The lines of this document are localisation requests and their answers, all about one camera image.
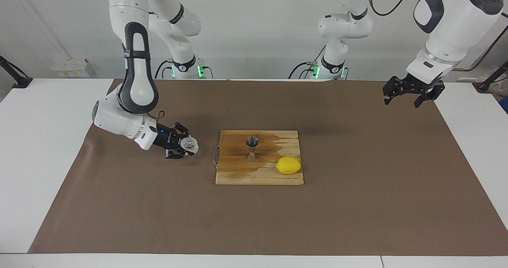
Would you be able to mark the blue object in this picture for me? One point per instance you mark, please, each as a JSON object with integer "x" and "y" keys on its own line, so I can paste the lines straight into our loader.
{"x": 505, "y": 104}

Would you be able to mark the white power strip box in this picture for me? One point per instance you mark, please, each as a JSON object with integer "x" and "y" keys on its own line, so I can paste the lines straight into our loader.
{"x": 71, "y": 67}

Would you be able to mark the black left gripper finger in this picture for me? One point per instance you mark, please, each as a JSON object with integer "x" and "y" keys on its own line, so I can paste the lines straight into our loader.
{"x": 434, "y": 91}
{"x": 393, "y": 85}

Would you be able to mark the yellow lemon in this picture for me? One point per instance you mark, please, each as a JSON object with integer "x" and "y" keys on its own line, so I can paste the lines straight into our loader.
{"x": 288, "y": 165}

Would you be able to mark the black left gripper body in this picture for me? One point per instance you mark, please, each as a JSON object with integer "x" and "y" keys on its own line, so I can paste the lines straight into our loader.
{"x": 416, "y": 84}

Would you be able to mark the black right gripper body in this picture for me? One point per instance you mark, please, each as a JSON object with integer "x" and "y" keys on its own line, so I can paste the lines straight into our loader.
{"x": 166, "y": 137}

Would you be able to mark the steel double jigger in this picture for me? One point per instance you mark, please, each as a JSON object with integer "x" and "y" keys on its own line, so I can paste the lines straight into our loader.
{"x": 252, "y": 141}

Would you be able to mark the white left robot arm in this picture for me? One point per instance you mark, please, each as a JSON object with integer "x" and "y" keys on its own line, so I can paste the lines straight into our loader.
{"x": 452, "y": 22}

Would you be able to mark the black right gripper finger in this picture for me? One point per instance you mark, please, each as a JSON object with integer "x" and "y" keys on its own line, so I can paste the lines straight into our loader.
{"x": 180, "y": 128}
{"x": 176, "y": 153}

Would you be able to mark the wooden cutting board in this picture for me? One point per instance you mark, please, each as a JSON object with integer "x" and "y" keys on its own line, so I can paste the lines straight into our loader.
{"x": 246, "y": 172}

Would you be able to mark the clear plastic cup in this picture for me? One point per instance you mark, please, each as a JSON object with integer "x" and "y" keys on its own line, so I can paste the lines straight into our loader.
{"x": 190, "y": 144}

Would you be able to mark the brown table mat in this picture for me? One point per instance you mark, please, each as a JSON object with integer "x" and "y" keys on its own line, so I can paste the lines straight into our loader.
{"x": 119, "y": 212}

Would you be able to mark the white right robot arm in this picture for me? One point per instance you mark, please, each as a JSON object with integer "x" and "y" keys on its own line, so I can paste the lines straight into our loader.
{"x": 137, "y": 81}

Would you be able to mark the black clamp stand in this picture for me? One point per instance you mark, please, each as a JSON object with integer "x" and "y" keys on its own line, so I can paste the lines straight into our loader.
{"x": 482, "y": 86}
{"x": 22, "y": 82}

